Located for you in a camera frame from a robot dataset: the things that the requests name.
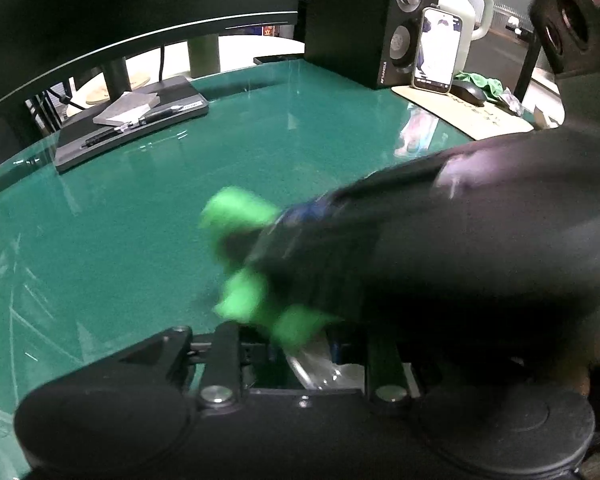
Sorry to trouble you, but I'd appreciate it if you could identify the black curved monitor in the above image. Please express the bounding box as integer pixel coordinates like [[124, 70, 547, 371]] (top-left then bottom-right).
[[0, 0, 299, 117]]

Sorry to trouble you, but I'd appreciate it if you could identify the black computer mouse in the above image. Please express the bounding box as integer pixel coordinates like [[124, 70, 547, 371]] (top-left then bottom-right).
[[450, 79, 486, 107]]

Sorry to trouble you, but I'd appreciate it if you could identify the green cleaning cloth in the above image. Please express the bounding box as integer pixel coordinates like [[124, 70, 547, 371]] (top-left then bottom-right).
[[198, 185, 342, 351]]

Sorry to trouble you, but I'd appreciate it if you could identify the grey notepad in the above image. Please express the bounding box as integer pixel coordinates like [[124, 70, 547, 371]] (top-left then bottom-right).
[[93, 92, 160, 127]]

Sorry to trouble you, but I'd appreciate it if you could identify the black speaker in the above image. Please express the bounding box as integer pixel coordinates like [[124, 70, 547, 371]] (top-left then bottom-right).
[[304, 0, 439, 89]]

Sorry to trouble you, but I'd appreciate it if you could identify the pale green kettle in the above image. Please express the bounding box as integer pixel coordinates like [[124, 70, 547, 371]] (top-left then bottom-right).
[[438, 0, 494, 74]]

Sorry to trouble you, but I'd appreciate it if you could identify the smartphone with white screen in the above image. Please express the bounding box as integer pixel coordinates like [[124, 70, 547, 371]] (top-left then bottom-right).
[[412, 8, 463, 94]]

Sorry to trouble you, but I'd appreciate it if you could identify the tan cork mouse pad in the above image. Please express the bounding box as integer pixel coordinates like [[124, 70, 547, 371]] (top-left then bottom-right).
[[391, 86, 533, 141]]

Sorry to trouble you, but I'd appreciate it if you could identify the dark green cloth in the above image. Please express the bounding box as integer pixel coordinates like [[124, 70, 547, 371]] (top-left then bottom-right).
[[454, 72, 505, 103]]

